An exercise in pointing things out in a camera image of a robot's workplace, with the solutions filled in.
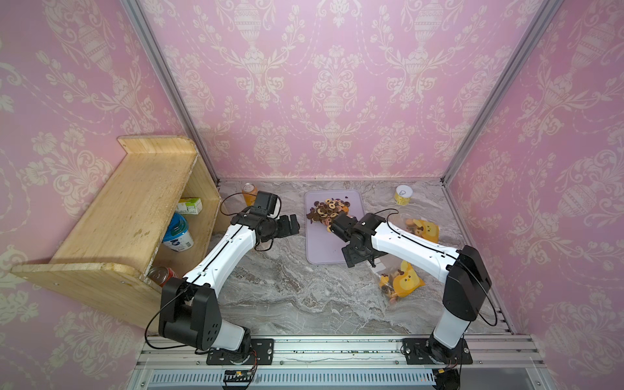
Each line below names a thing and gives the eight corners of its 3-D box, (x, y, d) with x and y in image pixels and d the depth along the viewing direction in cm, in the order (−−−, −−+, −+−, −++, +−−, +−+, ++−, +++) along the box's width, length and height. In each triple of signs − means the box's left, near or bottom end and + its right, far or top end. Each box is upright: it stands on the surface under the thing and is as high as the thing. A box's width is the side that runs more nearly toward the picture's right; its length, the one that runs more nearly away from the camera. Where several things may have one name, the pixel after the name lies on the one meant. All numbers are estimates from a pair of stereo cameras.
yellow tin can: (395, 205, 114) (398, 197, 109) (392, 193, 119) (395, 184, 114) (411, 205, 114) (415, 197, 109) (407, 193, 118) (410, 184, 114)
